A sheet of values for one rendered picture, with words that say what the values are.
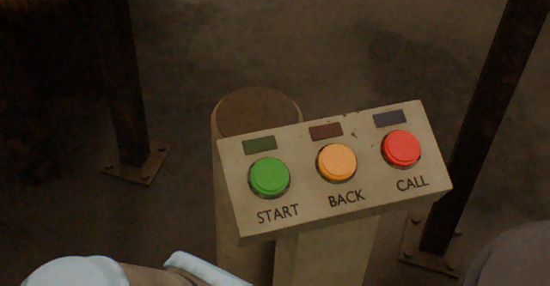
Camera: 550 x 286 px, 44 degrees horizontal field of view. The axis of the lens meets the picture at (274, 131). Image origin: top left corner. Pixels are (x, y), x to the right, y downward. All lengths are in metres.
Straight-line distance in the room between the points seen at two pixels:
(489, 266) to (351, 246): 0.19
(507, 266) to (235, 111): 0.39
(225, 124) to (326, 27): 1.01
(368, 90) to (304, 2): 0.38
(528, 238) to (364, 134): 0.30
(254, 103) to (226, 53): 0.86
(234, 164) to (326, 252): 0.17
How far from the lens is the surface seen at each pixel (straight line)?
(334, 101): 1.63
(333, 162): 0.71
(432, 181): 0.75
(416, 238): 1.41
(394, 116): 0.76
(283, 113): 0.87
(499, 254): 0.91
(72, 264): 0.41
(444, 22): 1.93
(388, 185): 0.73
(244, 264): 1.05
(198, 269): 0.51
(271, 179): 0.69
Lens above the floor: 1.15
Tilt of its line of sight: 48 degrees down
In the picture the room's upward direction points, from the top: 3 degrees clockwise
